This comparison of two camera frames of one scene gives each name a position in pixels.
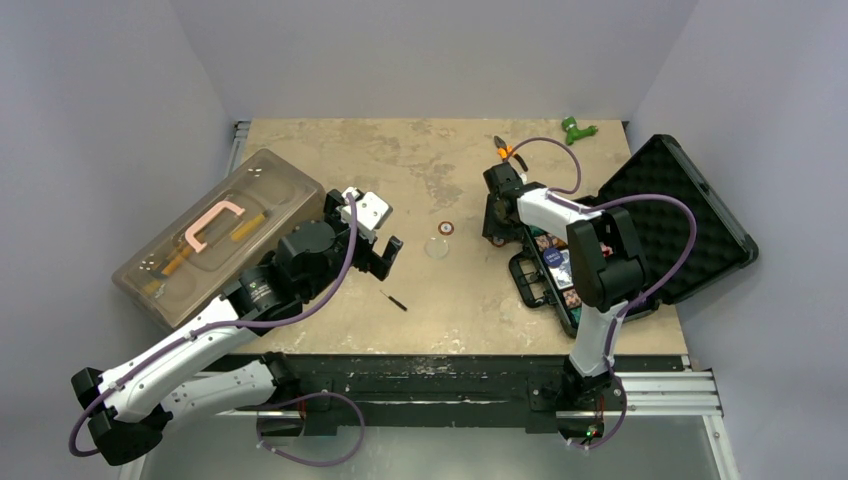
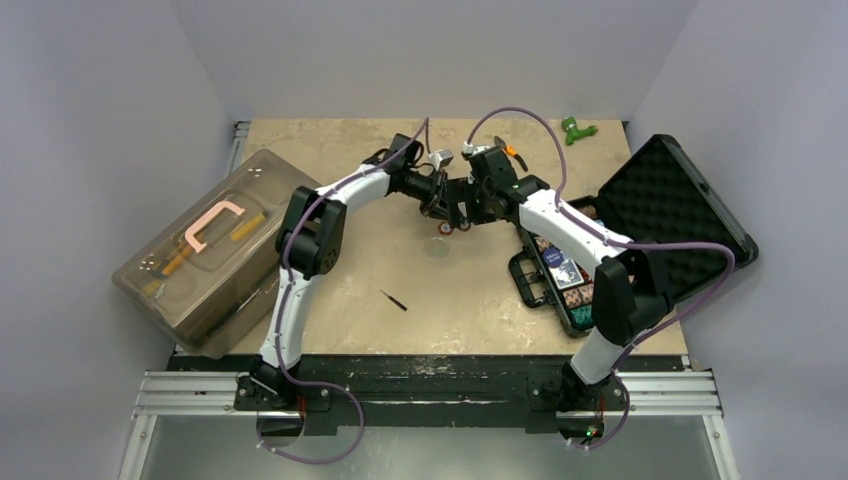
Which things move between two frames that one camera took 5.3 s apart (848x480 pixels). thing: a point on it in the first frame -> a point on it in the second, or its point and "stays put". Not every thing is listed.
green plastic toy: [573, 132] stays put
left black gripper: [371, 261] -> [437, 203]
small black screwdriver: [397, 303] stays put
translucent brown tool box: [179, 275] stays put
